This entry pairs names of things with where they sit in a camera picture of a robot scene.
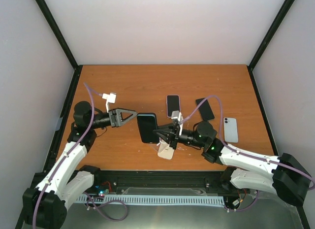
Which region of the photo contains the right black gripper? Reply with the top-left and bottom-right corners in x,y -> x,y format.
153,123 -> 206,150

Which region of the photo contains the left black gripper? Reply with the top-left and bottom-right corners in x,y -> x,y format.
90,108 -> 138,130

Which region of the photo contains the black phone case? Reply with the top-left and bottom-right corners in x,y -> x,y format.
136,112 -> 159,144

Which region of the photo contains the lilac phone case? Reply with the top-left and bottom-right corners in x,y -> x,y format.
166,94 -> 182,118

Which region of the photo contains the black screen phone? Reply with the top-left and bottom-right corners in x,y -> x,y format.
167,95 -> 181,114

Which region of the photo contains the clear magsafe phone case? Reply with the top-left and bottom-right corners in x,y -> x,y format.
151,138 -> 163,152

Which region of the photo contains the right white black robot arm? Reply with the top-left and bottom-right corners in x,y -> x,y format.
153,121 -> 312,206

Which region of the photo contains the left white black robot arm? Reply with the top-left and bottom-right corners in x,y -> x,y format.
23,101 -> 137,229

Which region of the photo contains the cream white phone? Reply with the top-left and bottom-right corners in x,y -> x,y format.
157,138 -> 175,160

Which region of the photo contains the light blue phone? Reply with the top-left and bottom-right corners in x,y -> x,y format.
223,117 -> 239,143

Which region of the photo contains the left green controller board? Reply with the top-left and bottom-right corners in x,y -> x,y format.
96,184 -> 112,196

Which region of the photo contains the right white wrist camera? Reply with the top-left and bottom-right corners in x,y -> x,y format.
171,110 -> 184,136

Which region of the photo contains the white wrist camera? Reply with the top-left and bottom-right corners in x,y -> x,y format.
102,92 -> 117,112
171,110 -> 184,136

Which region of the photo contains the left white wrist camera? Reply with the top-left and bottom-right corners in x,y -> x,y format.
102,92 -> 117,112

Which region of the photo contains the left black side rail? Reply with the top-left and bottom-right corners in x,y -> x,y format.
43,65 -> 83,173

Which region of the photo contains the black side rail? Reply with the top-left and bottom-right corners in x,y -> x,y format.
43,65 -> 83,173
247,66 -> 279,156

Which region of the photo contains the black aluminium frame rail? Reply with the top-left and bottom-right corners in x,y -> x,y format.
31,170 -> 295,193

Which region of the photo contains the light blue cable duct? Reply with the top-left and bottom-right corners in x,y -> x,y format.
76,192 -> 226,207

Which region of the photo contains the right wired connector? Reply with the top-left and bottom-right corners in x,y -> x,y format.
232,189 -> 247,209

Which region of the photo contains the right black side rail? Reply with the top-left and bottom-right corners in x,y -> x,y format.
247,66 -> 279,156

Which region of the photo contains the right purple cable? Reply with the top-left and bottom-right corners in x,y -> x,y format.
181,95 -> 315,213

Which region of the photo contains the left black frame post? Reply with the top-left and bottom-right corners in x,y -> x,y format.
35,0 -> 79,70

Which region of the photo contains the black frame post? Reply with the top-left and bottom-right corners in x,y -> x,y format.
35,0 -> 79,70
248,0 -> 295,72

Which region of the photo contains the right black frame post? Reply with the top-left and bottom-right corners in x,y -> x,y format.
248,0 -> 295,72

